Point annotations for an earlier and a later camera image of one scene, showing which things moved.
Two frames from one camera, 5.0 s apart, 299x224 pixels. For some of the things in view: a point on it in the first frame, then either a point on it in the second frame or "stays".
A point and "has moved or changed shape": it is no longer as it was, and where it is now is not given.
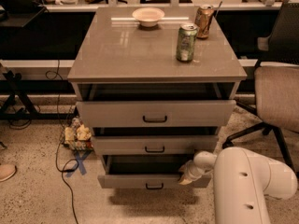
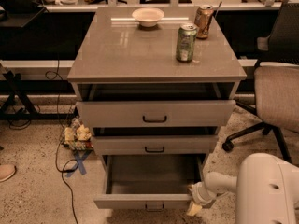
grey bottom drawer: (147, 171) has moved or changed shape
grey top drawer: (156, 113) stays
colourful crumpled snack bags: (78, 136) stays
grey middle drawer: (154, 145) stays
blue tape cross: (79, 162) stays
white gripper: (193, 172) -> (200, 195)
